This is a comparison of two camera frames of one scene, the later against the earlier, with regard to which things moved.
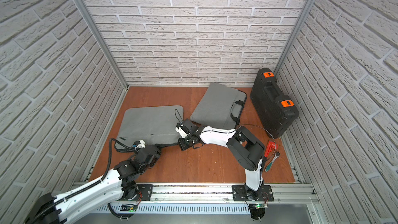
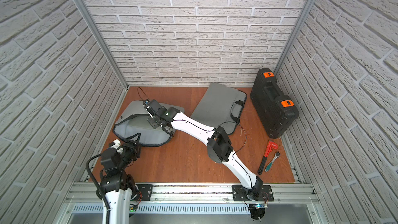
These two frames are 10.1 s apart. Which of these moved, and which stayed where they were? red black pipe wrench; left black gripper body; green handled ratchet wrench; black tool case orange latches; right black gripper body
Moved: right black gripper body; left black gripper body
Stayed: red black pipe wrench; black tool case orange latches; green handled ratchet wrench
